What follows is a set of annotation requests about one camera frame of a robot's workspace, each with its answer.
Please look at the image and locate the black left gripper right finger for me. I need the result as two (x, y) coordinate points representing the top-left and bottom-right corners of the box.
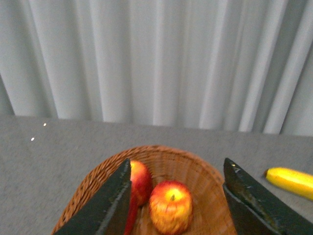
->
(223, 158), (313, 235)

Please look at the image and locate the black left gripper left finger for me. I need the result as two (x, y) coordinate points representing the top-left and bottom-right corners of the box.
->
(52, 158), (132, 235)

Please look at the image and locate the small red-yellow apple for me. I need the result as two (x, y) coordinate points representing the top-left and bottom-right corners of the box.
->
(149, 180), (193, 235)

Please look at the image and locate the dark red apple front-left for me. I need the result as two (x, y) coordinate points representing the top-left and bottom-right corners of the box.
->
(124, 190), (138, 235)

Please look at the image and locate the left brown wicker basket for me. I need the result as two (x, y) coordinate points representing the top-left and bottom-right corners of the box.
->
(52, 145), (237, 235)

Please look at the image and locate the red apple back of basket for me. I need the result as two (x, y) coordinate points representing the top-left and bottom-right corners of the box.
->
(130, 160), (153, 207)

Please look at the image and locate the large yellow banana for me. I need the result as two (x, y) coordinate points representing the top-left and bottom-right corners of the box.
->
(264, 167), (313, 200)

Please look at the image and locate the white pleated curtain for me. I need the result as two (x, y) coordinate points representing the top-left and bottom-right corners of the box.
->
(0, 0), (313, 136)

